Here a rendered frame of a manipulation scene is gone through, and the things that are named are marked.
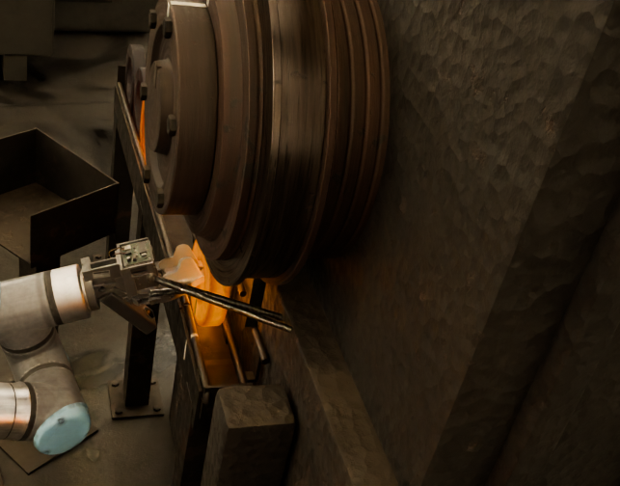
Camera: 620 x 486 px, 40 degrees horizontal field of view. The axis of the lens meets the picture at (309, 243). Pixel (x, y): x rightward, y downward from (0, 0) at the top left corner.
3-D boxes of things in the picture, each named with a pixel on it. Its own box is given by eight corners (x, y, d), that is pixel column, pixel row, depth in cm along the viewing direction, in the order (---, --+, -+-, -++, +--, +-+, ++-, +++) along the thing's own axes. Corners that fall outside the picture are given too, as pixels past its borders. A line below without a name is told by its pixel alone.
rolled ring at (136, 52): (134, 54, 211) (148, 55, 212) (126, 36, 226) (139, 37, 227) (130, 124, 219) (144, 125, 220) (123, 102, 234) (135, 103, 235)
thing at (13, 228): (35, 374, 218) (37, 126, 178) (101, 433, 206) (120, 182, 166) (-38, 412, 203) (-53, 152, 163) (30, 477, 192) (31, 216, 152)
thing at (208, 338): (222, 331, 146) (223, 327, 146) (245, 412, 132) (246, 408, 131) (179, 333, 144) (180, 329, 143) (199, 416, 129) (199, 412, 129)
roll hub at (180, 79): (170, 148, 130) (189, -33, 114) (201, 256, 108) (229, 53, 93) (133, 147, 128) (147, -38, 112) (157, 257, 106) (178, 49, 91)
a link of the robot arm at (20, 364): (27, 415, 141) (5, 368, 133) (12, 367, 149) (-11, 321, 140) (82, 392, 144) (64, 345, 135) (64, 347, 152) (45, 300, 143)
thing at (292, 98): (216, 170, 146) (256, -116, 119) (283, 359, 110) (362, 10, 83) (178, 169, 143) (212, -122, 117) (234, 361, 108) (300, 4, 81)
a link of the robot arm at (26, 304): (-11, 316, 141) (-31, 274, 134) (65, 299, 143) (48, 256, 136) (-11, 358, 134) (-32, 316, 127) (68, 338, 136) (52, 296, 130)
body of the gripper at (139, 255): (157, 262, 133) (80, 281, 131) (168, 303, 138) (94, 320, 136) (151, 234, 139) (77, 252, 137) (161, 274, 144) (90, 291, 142)
